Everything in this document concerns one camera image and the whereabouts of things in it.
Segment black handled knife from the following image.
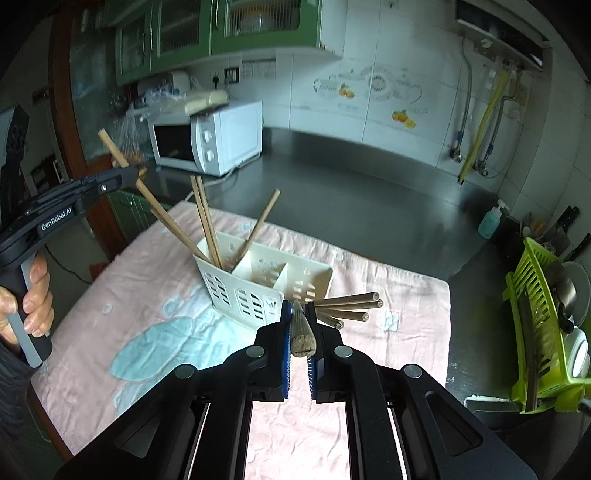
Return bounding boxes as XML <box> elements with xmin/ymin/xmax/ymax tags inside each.
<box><xmin>566</xmin><ymin>231</ymin><xmax>591</xmax><ymax>266</ymax></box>
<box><xmin>556</xmin><ymin>205</ymin><xmax>580</xmax><ymax>241</ymax></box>

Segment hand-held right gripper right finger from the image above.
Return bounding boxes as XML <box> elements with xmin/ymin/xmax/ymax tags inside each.
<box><xmin>305</xmin><ymin>302</ymin><xmax>539</xmax><ymax>480</ymax></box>

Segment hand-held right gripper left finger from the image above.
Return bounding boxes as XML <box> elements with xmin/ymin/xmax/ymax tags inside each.
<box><xmin>53</xmin><ymin>300</ymin><xmax>291</xmax><ymax>480</ymax></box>

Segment beige appliance on microwave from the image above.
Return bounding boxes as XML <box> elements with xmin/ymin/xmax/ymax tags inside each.
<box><xmin>184</xmin><ymin>89</ymin><xmax>229</xmax><ymax>116</ymax></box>

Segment wall water heater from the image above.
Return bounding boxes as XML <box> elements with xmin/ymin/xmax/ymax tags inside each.
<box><xmin>450</xmin><ymin>0</ymin><xmax>552</xmax><ymax>72</ymax></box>

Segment yellow gas hose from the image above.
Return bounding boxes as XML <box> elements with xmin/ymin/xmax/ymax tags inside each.
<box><xmin>457</xmin><ymin>69</ymin><xmax>509</xmax><ymax>185</ymax></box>

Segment white microwave oven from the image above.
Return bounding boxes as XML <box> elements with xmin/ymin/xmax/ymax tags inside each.
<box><xmin>148</xmin><ymin>100</ymin><xmax>264</xmax><ymax>177</ymax></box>

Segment white kettle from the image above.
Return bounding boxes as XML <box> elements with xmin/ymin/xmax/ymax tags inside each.
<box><xmin>168</xmin><ymin>71</ymin><xmax>192</xmax><ymax>95</ymax></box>

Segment paper wall notices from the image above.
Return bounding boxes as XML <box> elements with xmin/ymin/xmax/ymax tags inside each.
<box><xmin>242</xmin><ymin>59</ymin><xmax>277</xmax><ymax>80</ymax></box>

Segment pile of wooden chopsticks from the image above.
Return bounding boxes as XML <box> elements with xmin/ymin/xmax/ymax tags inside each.
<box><xmin>314</xmin><ymin>292</ymin><xmax>385</xmax><ymax>330</ymax></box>

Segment person's left hand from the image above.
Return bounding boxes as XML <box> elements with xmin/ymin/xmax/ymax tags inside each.
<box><xmin>0</xmin><ymin>253</ymin><xmax>55</xmax><ymax>346</ymax></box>

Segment green lower cabinet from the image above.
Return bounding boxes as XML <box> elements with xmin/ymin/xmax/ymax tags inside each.
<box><xmin>106</xmin><ymin>189</ymin><xmax>162</xmax><ymax>250</ymax></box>

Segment microwave power cable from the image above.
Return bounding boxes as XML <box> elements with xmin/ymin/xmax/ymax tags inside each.
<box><xmin>182</xmin><ymin>166</ymin><xmax>243</xmax><ymax>201</ymax></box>

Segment white bowl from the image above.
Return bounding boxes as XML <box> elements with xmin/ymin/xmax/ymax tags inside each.
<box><xmin>561</xmin><ymin>325</ymin><xmax>591</xmax><ymax>379</ymax></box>

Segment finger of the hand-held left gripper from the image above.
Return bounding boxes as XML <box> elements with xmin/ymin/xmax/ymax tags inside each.
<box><xmin>21</xmin><ymin>165</ymin><xmax>143</xmax><ymax>209</ymax></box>

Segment green glass-door wall cabinet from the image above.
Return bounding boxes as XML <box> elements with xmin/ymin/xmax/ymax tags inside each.
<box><xmin>104</xmin><ymin>0</ymin><xmax>349</xmax><ymax>86</ymax></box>

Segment cream plastic utensil holder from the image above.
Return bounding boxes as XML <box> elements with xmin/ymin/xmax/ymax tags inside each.
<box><xmin>193</xmin><ymin>231</ymin><xmax>334</xmax><ymax>329</ymax></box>

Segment green plastic dish rack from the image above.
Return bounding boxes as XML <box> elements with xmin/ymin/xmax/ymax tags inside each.
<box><xmin>503</xmin><ymin>236</ymin><xmax>591</xmax><ymax>415</ymax></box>

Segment silver flexible hose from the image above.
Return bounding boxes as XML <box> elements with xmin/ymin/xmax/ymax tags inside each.
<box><xmin>449</xmin><ymin>37</ymin><xmax>475</xmax><ymax>162</ymax></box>
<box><xmin>475</xmin><ymin>69</ymin><xmax>520</xmax><ymax>178</ymax></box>

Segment blue soap dispenser bottle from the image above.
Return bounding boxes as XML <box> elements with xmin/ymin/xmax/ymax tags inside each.
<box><xmin>476</xmin><ymin>198</ymin><xmax>509</xmax><ymax>241</ymax></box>

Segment clear plastic bag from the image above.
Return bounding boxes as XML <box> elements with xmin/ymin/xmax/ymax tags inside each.
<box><xmin>111</xmin><ymin>78</ymin><xmax>195</xmax><ymax>162</ymax></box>

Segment pink and blue towel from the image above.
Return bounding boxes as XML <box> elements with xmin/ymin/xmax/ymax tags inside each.
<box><xmin>28</xmin><ymin>200</ymin><xmax>451</xmax><ymax>480</ymax></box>

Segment metal pot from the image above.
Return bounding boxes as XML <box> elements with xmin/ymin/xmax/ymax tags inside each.
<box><xmin>545</xmin><ymin>263</ymin><xmax>578</xmax><ymax>319</ymax></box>

